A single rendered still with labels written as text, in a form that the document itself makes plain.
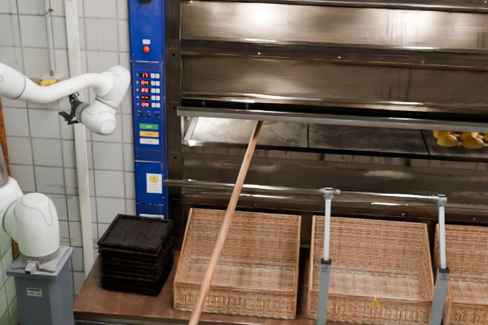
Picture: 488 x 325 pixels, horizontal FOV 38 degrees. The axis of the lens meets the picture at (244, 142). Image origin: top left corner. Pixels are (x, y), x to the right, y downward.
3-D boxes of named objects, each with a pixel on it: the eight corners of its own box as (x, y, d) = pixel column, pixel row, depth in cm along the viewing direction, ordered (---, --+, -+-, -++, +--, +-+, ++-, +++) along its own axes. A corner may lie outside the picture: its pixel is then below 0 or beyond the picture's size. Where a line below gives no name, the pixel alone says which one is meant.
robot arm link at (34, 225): (37, 262, 270) (32, 212, 262) (5, 247, 280) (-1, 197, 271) (69, 244, 283) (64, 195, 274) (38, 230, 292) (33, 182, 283)
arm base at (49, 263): (4, 275, 272) (3, 262, 270) (27, 244, 292) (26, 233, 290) (51, 279, 270) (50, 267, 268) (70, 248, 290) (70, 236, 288)
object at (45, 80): (45, 93, 339) (43, 72, 335) (66, 93, 338) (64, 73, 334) (40, 98, 332) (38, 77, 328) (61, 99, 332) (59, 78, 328)
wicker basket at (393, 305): (308, 260, 363) (311, 213, 352) (420, 270, 358) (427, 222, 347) (305, 321, 318) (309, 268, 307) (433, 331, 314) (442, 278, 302)
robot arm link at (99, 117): (94, 131, 304) (108, 104, 304) (113, 143, 293) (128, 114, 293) (74, 122, 296) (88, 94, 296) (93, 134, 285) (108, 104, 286)
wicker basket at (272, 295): (189, 253, 366) (189, 206, 355) (299, 261, 362) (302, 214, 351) (171, 311, 322) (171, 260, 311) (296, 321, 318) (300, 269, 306)
